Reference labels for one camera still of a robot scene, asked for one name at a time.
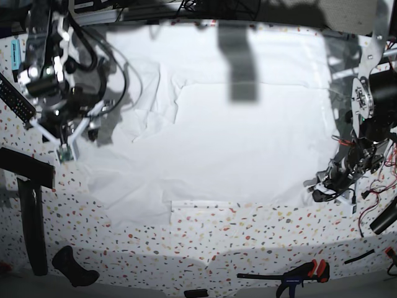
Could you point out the small black box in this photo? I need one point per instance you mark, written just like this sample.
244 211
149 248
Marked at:
196 293

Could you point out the black remote control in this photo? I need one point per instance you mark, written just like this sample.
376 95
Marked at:
16 102

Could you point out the black game controller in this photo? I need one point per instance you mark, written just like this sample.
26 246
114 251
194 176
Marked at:
65 262

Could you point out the black cylinder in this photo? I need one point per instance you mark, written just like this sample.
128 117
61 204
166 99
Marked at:
385 219

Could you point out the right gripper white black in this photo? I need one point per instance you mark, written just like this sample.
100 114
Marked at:
64 133

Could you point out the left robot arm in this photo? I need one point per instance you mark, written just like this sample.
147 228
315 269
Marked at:
372 115

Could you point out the terrazzo pattern tablecloth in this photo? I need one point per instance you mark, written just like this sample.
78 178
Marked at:
205 244

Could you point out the small red black connector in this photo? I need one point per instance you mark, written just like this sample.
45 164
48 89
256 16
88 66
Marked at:
389 252

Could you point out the white T-shirt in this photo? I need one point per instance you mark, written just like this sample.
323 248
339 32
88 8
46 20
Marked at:
219 114

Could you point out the black and red bar clamp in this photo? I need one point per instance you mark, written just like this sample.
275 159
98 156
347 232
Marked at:
310 271

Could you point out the blue highlighter pen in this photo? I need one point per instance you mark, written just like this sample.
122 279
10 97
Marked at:
15 58

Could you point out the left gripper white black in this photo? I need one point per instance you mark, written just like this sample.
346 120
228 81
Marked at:
335 183

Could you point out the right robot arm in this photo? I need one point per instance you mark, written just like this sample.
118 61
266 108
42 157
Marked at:
62 78

